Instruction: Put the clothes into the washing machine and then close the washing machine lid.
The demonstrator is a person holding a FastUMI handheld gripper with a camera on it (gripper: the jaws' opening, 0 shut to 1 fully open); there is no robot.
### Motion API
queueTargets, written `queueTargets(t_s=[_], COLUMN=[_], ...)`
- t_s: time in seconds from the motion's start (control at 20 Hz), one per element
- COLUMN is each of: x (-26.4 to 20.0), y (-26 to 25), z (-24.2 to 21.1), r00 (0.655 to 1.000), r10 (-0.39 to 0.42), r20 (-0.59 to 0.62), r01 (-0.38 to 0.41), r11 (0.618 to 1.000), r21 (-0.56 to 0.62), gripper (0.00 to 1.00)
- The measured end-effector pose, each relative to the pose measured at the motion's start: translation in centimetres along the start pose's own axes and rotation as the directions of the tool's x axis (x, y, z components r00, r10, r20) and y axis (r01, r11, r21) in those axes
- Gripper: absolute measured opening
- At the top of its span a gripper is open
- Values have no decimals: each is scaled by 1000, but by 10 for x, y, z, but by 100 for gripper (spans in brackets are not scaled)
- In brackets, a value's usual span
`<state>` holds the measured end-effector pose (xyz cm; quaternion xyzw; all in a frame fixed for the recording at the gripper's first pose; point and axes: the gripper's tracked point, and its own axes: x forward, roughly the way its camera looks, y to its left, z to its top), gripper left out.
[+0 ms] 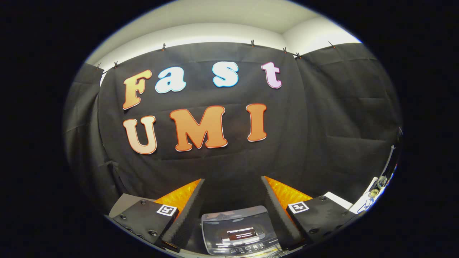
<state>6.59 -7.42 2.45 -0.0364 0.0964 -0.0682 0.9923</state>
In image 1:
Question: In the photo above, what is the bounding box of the white sheet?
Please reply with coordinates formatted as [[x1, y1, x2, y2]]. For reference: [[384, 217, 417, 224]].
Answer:
[[324, 192, 354, 210]]

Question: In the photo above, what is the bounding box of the black backdrop cloth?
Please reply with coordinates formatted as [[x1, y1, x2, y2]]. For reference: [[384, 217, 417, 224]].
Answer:
[[64, 41, 403, 224]]

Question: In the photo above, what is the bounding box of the grey washing machine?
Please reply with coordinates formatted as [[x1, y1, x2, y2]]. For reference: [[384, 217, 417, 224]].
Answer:
[[201, 205, 287, 258]]

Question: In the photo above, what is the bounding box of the row of small black clips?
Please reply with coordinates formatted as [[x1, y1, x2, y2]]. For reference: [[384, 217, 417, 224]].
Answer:
[[95, 39, 336, 70]]

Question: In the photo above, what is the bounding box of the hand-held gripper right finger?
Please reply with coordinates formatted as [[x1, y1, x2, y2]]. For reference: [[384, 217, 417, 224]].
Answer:
[[260, 176, 359, 250]]

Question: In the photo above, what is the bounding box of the white frame bar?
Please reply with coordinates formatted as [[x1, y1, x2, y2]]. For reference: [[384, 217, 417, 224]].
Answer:
[[354, 145, 398, 214]]

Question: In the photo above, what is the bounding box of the dark glass washing machine lid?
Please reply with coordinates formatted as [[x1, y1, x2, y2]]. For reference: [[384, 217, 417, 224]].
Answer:
[[202, 205, 278, 248]]

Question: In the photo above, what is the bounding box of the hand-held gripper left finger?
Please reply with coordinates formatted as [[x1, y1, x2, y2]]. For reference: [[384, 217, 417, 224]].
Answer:
[[104, 178, 206, 253]]

